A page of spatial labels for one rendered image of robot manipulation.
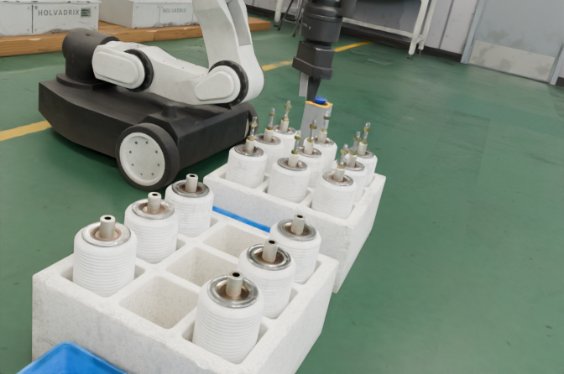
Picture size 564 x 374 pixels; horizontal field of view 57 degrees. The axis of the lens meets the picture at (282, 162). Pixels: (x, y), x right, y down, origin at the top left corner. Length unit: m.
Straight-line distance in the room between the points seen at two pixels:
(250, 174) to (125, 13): 2.71
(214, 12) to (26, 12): 1.73
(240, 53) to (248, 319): 1.01
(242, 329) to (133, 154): 0.93
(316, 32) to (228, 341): 0.67
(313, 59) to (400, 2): 5.21
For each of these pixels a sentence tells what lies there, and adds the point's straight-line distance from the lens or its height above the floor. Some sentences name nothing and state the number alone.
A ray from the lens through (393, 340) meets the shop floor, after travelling 1.20.
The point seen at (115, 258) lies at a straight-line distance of 0.85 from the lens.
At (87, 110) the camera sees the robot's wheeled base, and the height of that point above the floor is 0.16.
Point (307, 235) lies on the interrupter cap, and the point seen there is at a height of 0.25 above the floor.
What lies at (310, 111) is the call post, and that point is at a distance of 1.61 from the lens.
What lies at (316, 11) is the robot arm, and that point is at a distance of 1.14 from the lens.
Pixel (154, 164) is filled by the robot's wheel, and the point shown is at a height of 0.09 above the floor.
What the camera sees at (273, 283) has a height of 0.23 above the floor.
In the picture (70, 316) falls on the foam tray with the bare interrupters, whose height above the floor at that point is 0.14.
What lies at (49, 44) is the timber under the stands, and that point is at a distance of 3.20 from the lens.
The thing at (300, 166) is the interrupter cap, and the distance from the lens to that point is 1.26.
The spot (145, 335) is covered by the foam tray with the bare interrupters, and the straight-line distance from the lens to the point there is 0.80.
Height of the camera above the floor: 0.71
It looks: 21 degrees down
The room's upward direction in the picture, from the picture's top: 11 degrees clockwise
